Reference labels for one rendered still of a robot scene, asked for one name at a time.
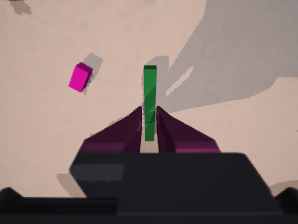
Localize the magenta rectangular block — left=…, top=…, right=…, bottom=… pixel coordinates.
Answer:
left=69, top=62, right=93, bottom=93

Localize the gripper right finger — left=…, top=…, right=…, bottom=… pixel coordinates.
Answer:
left=156, top=106, right=221, bottom=153

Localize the green rod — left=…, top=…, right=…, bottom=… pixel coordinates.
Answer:
left=144, top=65, right=157, bottom=141

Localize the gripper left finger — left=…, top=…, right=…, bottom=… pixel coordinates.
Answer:
left=78, top=106, right=142, bottom=153

